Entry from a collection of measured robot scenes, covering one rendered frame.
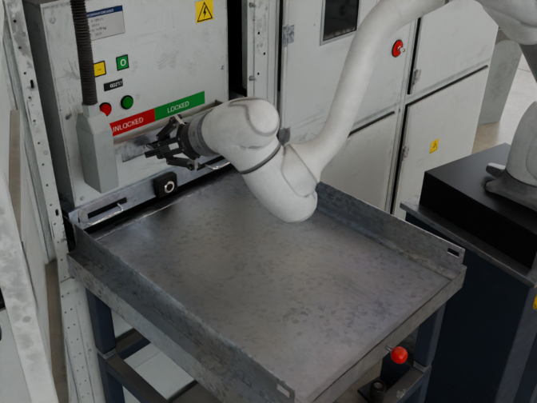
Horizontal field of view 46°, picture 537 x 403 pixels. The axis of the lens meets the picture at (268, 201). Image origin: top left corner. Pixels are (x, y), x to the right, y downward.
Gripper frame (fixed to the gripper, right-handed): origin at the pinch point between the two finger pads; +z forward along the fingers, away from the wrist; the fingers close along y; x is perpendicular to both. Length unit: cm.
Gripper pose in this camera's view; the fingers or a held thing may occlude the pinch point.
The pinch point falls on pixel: (157, 151)
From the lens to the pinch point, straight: 152.0
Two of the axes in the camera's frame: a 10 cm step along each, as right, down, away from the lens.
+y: 3.4, 9.2, 1.7
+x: 7.0, -3.7, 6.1
